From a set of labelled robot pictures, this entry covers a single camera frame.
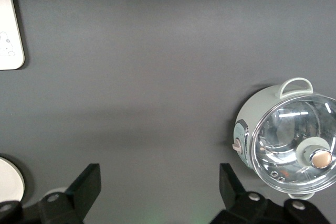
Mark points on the beige rabbit print tray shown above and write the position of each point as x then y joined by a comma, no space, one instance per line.
10,24

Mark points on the glass pot lid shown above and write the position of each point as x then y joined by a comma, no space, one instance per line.
283,129

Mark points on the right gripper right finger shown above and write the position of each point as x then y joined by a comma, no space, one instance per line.
231,187

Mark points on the beige round plate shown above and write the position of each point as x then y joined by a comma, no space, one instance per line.
9,179

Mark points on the pale green electric pot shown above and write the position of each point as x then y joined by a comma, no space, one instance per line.
245,113

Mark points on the dark grey table cloth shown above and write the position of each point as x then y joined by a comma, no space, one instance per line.
157,77

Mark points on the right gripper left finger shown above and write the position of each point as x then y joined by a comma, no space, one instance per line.
86,187

